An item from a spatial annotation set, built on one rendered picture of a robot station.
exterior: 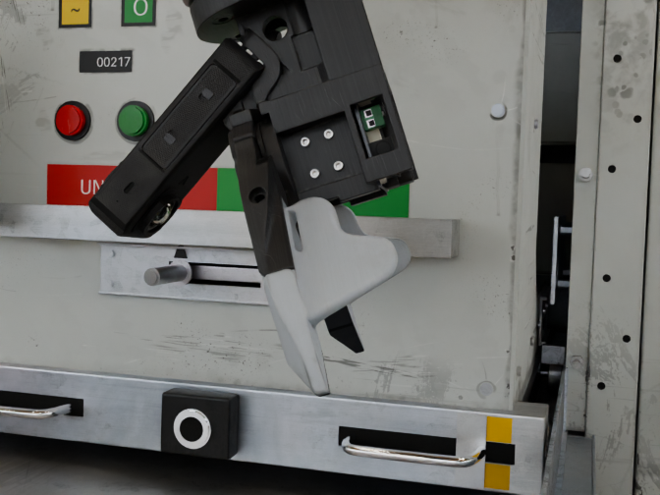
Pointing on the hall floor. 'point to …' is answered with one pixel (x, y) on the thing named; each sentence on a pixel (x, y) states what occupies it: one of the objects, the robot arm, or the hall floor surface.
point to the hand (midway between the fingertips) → (331, 377)
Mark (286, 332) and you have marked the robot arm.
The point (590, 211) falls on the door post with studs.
